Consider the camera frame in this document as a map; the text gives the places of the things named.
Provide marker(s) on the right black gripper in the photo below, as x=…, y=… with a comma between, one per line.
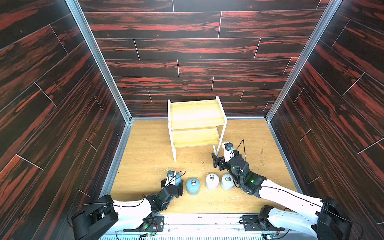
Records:
x=221, y=162

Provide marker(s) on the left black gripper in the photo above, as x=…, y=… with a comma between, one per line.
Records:
x=179, y=191

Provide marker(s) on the blue tea canister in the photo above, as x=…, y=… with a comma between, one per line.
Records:
x=193, y=186
x=177, y=179

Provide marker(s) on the white tea canister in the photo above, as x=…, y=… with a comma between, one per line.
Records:
x=212, y=181
x=227, y=182

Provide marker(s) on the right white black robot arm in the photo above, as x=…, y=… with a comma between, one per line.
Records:
x=324, y=219

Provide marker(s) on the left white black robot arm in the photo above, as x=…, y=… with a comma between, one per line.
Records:
x=106, y=215

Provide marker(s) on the white wooden two-tier shelf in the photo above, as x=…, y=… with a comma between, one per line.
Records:
x=196, y=123

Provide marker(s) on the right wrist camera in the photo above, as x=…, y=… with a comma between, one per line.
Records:
x=228, y=151

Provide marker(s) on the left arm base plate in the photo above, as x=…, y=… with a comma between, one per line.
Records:
x=154, y=224

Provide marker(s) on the aluminium front rail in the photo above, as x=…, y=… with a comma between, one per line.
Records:
x=204, y=226

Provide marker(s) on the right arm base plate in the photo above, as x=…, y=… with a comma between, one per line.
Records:
x=254, y=223

